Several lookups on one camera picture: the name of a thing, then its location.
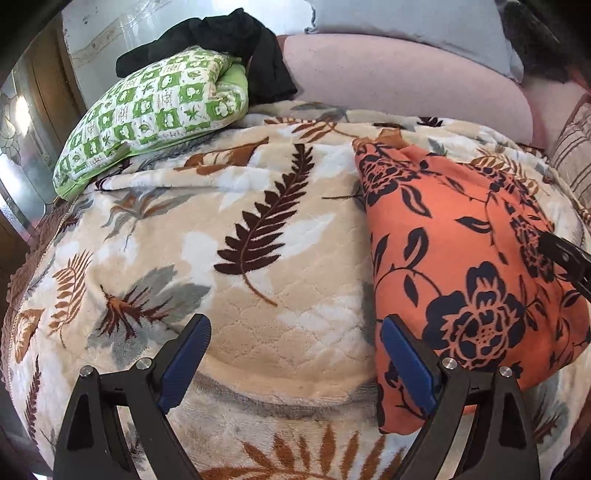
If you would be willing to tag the metal framed glass door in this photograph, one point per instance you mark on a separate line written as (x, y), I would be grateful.
(21, 147)

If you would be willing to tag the beige striped pillow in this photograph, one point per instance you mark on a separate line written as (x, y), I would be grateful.
(575, 152)

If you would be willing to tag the pink cushion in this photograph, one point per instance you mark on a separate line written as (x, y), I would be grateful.
(392, 78)

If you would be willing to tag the dark fuzzy cloth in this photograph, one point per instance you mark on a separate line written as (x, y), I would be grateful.
(535, 37)

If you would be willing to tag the green patterned pillow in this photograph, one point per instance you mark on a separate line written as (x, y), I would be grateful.
(152, 110)

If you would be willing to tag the beige leaf print blanket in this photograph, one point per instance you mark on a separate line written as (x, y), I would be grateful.
(258, 258)

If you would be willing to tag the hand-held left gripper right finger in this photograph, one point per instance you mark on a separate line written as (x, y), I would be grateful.
(408, 367)

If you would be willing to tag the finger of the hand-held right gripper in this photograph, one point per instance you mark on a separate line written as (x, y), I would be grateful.
(565, 258)

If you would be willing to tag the light blue pillow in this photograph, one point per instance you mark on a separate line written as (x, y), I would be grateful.
(415, 23)

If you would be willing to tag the orange floral cloth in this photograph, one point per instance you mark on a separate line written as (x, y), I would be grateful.
(452, 258)

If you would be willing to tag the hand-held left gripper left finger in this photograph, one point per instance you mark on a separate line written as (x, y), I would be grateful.
(183, 369)

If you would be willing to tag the black cloth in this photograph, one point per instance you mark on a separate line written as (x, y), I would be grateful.
(231, 37)

